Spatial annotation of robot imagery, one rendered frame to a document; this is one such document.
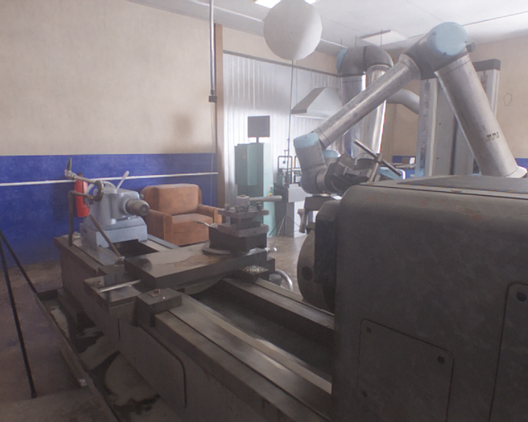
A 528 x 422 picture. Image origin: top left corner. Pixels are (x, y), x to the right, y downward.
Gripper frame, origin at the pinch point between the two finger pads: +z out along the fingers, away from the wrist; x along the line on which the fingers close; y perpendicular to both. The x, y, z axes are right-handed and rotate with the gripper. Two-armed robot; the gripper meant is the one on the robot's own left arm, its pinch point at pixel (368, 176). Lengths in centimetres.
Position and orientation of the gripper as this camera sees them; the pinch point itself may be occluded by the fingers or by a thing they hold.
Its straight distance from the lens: 111.3
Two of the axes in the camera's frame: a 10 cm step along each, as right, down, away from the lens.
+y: -4.2, 8.9, -1.7
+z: 3.9, 0.1, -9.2
